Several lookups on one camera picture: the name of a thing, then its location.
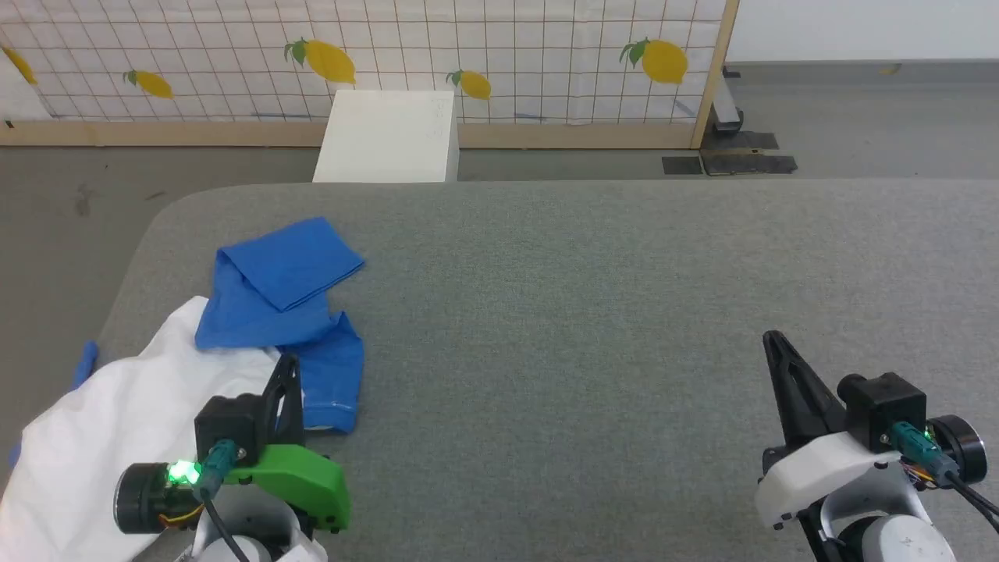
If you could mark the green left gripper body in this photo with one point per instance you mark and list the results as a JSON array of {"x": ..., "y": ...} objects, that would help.
[{"x": 312, "y": 480}]

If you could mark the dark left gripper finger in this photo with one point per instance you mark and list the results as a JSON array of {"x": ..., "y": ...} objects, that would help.
[
  {"x": 273, "y": 402},
  {"x": 296, "y": 414}
]

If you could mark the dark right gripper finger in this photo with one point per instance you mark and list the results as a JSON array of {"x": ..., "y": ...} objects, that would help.
[
  {"x": 783, "y": 406},
  {"x": 819, "y": 406}
]

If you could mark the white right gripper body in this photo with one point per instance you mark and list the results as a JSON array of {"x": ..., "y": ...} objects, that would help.
[{"x": 827, "y": 472}]

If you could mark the white shirt with blue sleeves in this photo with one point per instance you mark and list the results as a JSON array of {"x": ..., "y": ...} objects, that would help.
[{"x": 273, "y": 289}]

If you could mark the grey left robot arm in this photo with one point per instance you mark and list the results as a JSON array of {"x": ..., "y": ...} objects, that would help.
[{"x": 140, "y": 499}]

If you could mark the long black floor tape patch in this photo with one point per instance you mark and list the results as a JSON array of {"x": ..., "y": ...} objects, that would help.
[{"x": 749, "y": 163}]

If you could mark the white box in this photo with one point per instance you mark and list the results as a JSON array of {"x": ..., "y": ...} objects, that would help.
[{"x": 386, "y": 136}]

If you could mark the grey metal partition foot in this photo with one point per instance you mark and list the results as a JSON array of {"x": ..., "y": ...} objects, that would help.
[{"x": 727, "y": 105}]

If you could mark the lemon print partition panel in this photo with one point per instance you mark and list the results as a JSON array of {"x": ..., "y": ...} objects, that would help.
[{"x": 546, "y": 47}]

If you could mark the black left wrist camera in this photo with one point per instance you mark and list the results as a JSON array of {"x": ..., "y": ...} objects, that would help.
[{"x": 226, "y": 425}]

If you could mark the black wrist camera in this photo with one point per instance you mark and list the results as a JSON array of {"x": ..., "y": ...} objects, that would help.
[
  {"x": 226, "y": 425},
  {"x": 886, "y": 410}
]

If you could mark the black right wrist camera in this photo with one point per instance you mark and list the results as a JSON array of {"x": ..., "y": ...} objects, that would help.
[{"x": 886, "y": 410}]

